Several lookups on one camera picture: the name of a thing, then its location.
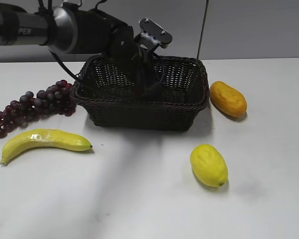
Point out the orange mango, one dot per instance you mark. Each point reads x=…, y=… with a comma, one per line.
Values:
x=228, y=100

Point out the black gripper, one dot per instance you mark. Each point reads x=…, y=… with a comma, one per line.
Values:
x=131, y=58

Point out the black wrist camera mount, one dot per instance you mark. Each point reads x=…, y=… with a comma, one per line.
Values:
x=152, y=35

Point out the dark red grape bunch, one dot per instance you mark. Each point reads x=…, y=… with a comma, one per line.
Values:
x=32, y=107

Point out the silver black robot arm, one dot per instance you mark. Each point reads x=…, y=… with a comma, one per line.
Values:
x=67, y=29

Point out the black wicker basket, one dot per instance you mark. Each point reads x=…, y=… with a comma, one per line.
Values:
x=108, y=95

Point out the yellow lemon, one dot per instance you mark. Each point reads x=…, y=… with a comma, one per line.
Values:
x=209, y=166

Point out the yellow banana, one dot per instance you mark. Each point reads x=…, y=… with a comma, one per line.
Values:
x=38, y=138

